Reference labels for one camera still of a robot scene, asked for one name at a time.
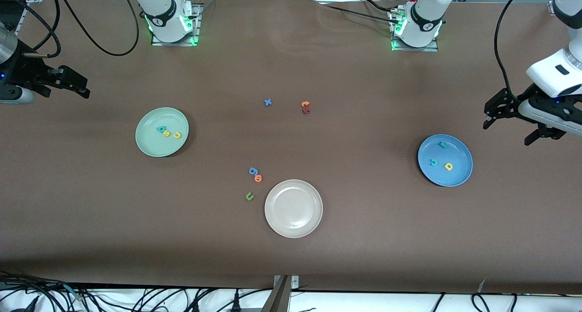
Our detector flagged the blue plate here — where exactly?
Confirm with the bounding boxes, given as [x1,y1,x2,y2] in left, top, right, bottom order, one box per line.
[417,134,474,187]

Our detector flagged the light green plate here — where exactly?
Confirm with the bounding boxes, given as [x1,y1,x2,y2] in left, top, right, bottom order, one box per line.
[135,107,190,158]

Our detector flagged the brown table cover sheet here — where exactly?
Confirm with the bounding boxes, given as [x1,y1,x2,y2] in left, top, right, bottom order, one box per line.
[0,0,582,294]

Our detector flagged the beige plate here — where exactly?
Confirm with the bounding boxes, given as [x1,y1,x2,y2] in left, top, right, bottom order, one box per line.
[264,179,324,238]

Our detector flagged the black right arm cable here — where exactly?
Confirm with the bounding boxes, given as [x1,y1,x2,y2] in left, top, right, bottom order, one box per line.
[9,0,140,58]

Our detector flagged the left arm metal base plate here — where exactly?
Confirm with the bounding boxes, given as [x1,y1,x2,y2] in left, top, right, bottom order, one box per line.
[391,10,439,52]

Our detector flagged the thin black base cable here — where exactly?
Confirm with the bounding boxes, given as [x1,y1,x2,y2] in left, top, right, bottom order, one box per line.
[361,0,406,12]
[314,0,395,22]

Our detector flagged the looped black floor cable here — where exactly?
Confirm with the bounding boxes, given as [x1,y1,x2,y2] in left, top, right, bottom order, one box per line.
[471,293,519,312]

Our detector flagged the teal floor cable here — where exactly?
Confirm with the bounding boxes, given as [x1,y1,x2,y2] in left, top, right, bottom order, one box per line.
[61,282,85,299]

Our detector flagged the aluminium frame post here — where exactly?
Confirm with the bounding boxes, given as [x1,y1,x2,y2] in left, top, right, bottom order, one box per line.
[261,275,300,312]

